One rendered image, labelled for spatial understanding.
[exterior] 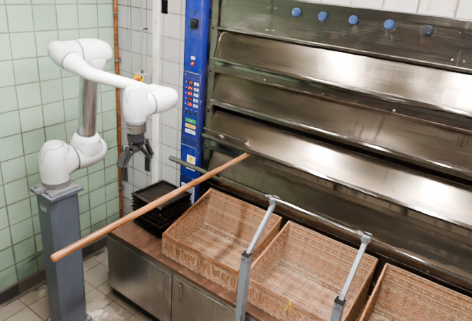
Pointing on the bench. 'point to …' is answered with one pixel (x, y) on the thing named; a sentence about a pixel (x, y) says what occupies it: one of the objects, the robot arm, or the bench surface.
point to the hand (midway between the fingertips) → (136, 173)
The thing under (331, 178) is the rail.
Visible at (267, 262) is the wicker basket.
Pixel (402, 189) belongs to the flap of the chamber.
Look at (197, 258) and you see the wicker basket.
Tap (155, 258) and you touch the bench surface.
